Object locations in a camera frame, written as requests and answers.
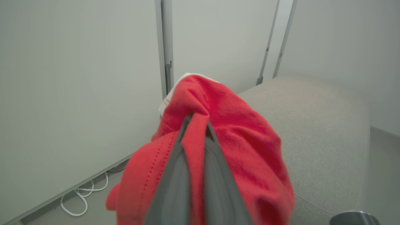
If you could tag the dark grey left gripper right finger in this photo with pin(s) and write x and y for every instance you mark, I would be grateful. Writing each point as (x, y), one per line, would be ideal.
(218, 193)

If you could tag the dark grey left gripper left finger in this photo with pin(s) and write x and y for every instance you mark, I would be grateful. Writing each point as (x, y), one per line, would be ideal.
(175, 187)

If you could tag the red and white garment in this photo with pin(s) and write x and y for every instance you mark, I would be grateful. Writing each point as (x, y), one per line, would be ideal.
(243, 140)

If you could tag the grey fabric sofa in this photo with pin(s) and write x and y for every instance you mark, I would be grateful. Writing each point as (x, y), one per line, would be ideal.
(322, 131)

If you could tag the shiny grey metal cylinder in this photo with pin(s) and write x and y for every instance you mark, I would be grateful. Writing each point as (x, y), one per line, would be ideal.
(354, 218)

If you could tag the grey partition base rail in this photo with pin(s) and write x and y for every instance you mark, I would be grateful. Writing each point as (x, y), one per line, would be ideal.
(62, 190)

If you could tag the grey metal partition post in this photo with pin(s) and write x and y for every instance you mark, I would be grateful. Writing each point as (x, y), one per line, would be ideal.
(164, 47)
(285, 40)
(268, 43)

